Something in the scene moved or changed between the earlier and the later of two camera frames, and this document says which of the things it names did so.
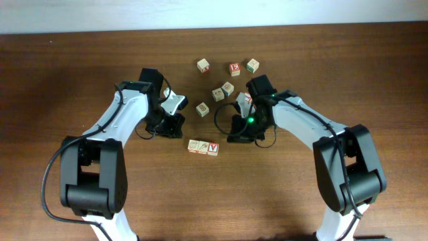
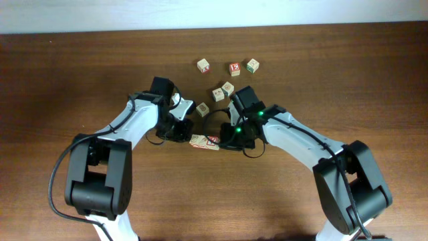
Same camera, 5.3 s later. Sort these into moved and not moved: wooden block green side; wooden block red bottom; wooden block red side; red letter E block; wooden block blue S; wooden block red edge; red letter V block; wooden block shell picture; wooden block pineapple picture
Moved: wooden block red bottom; wooden block red edge; red letter V block
Not moved: red letter E block; wooden block blue S; wooden block red side; wooden block pineapple picture; wooden block shell picture; wooden block green side
